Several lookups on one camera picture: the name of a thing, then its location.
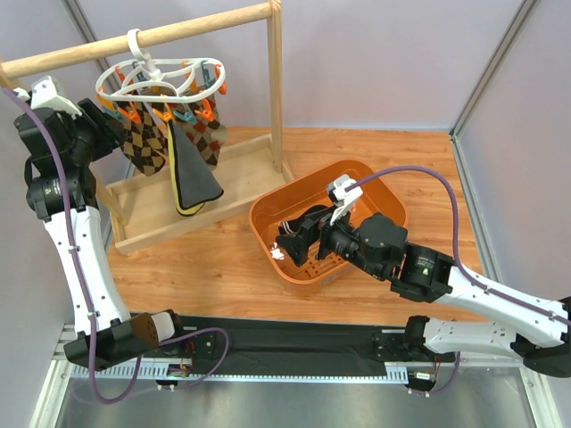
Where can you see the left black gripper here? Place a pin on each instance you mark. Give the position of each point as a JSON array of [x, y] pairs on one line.
[[99, 121]]

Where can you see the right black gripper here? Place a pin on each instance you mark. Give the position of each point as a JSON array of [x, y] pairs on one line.
[[310, 236]]

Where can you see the black sock yellow trim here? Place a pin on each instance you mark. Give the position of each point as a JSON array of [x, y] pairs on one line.
[[192, 181]]

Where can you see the black striped ankle sock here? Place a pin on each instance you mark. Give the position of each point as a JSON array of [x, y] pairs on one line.
[[312, 211]]

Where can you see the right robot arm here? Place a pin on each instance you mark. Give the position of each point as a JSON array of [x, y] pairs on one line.
[[518, 325]]

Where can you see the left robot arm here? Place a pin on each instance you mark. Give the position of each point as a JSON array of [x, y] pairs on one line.
[[61, 192]]

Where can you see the white round clip hanger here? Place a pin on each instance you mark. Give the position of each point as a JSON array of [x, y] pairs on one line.
[[145, 79]]

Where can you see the orange plastic basket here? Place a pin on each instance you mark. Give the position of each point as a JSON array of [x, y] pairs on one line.
[[289, 201]]

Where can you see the orange brown argyle sock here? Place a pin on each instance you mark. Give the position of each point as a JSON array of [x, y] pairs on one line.
[[205, 130]]

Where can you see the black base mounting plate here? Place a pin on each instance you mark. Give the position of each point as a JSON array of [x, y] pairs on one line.
[[285, 348]]

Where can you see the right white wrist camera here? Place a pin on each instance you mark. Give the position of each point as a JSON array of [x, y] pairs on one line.
[[343, 193]]

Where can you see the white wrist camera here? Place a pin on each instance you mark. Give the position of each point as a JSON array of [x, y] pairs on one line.
[[343, 193], [48, 93]]

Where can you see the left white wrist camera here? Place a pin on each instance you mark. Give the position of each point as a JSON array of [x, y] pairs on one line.
[[48, 93]]

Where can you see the wooden drying rack frame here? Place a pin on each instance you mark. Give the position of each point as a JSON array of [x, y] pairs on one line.
[[143, 208]]

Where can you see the aluminium slotted rail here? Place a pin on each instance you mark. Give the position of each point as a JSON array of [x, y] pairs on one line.
[[200, 356]]

